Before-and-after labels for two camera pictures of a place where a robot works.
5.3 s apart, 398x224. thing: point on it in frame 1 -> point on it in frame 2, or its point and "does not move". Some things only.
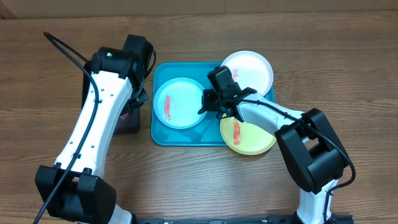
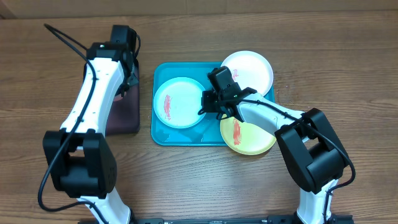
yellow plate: x=245 y=137 does not move
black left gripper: x=143 y=99 -> x=126 y=89
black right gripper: x=211 y=97 does not move
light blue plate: x=178 y=102 does not move
